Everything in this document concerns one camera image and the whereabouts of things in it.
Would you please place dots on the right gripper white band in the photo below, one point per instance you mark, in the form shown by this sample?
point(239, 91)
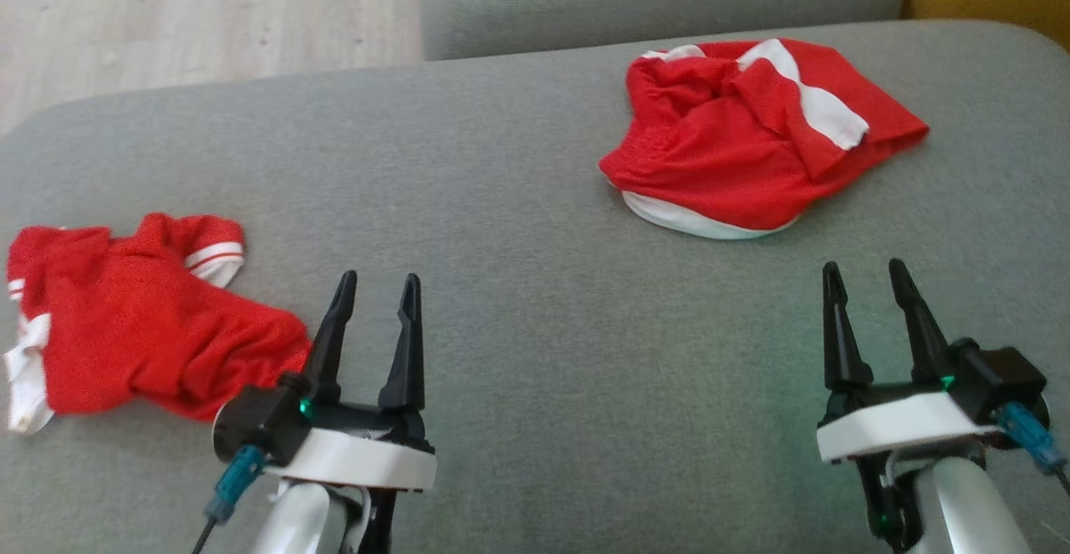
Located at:
point(903, 424)

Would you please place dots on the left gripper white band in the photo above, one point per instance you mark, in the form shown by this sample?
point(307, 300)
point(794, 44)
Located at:
point(368, 458)

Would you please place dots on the red white sports jersey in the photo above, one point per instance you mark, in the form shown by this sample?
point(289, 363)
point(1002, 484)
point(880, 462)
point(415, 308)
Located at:
point(142, 320)

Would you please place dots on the red white sports shorts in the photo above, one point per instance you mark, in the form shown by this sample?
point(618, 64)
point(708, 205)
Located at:
point(736, 161)

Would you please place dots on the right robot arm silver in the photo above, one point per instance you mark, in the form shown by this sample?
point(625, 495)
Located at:
point(961, 512)

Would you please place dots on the grey sofa seat cushion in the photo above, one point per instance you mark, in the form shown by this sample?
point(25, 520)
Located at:
point(518, 287)

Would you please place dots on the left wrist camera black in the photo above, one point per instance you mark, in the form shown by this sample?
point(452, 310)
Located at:
point(263, 420)

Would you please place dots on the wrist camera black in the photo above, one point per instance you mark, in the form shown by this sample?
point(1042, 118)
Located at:
point(263, 420)
point(999, 383)

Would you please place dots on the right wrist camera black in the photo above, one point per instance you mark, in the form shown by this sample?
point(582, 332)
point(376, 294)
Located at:
point(999, 383)

